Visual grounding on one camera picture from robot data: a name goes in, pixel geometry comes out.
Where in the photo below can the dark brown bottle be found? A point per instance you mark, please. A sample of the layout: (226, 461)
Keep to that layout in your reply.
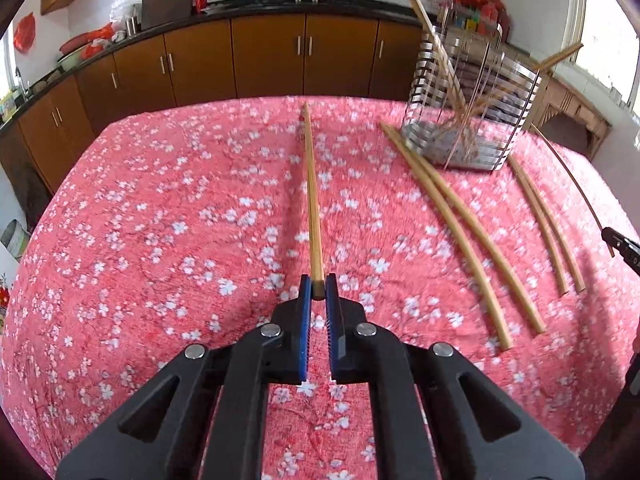
(504, 25)

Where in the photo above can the yellow dish soap bottle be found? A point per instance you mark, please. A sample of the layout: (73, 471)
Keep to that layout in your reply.
(7, 104)

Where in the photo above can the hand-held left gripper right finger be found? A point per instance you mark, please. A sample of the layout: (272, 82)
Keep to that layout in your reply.
(334, 345)

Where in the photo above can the red floral tablecloth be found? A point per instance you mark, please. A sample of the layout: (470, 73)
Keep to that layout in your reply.
(175, 260)

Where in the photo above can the red basin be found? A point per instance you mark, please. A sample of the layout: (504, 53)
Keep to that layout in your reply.
(72, 42)

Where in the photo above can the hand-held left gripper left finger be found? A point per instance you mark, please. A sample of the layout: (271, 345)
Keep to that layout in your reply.
(304, 340)

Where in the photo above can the wooden base cabinets black countertop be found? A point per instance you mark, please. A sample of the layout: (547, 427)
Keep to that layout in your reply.
(270, 55)

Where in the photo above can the white plastic bag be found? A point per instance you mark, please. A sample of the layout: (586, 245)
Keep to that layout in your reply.
(122, 10)

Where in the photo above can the steel cup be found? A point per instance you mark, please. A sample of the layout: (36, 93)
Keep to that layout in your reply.
(131, 25)

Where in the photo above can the steel faucet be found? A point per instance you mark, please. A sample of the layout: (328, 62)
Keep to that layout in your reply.
(22, 85)

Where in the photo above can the large red bottle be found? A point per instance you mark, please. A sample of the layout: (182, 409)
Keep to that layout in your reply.
(490, 17)

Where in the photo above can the dark wooden cutting board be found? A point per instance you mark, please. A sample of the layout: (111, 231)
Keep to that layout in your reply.
(167, 7)

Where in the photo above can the green basin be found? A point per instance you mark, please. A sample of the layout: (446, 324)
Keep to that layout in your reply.
(70, 60)

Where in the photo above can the black gas stove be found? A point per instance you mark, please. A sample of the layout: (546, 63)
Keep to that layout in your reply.
(305, 0)

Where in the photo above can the cream wooden side table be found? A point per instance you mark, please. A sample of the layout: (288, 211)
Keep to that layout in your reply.
(575, 105)

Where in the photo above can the aluminium sliding window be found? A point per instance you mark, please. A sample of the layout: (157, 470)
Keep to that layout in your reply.
(6, 65)

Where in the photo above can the grey green bucket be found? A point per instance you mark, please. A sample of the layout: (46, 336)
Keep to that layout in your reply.
(15, 240)

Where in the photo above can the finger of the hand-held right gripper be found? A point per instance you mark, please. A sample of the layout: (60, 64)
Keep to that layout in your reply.
(620, 241)

